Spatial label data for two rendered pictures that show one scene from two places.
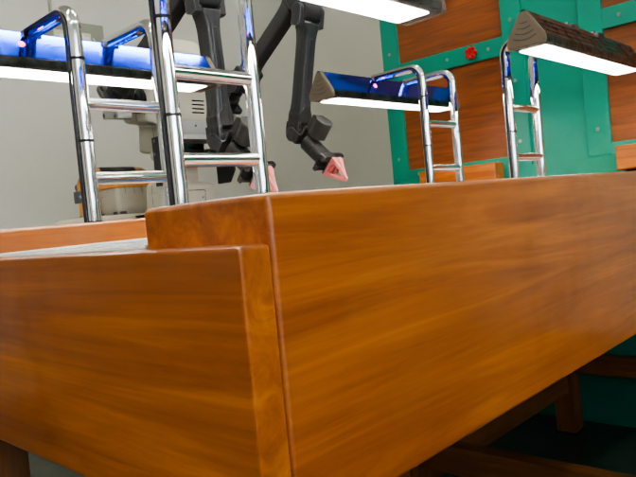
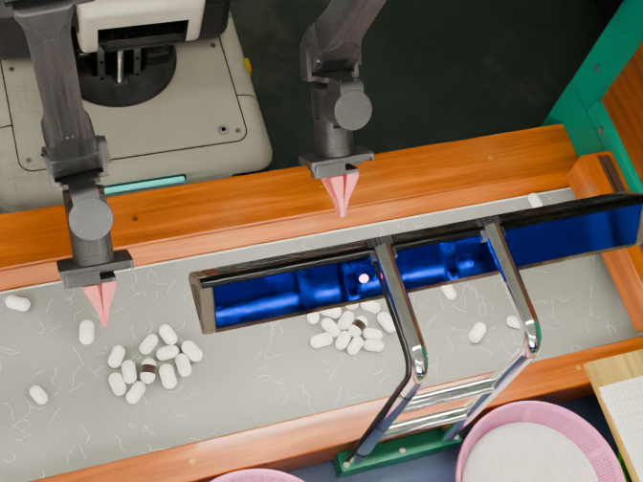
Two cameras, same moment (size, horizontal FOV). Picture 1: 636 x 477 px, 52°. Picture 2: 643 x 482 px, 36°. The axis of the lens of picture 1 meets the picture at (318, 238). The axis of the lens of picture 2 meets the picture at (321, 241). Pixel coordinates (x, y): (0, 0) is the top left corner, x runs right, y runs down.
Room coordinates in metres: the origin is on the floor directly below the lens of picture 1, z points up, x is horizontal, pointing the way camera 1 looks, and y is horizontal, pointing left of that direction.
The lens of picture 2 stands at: (1.25, -0.25, 2.17)
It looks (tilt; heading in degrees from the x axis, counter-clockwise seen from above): 61 degrees down; 12
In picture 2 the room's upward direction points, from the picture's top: 21 degrees clockwise
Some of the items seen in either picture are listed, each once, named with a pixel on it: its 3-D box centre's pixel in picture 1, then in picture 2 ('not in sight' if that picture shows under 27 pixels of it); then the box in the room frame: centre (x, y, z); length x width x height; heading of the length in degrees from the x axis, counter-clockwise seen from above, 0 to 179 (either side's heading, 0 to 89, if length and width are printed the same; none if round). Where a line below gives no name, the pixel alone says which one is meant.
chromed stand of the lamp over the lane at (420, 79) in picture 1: (418, 150); (414, 356); (1.87, -0.31, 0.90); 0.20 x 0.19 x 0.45; 136
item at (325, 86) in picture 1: (391, 93); (432, 249); (1.93, -0.25, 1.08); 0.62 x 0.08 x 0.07; 136
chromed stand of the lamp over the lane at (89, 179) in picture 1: (103, 149); not in sight; (1.16, 0.36, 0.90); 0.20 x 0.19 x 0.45; 136
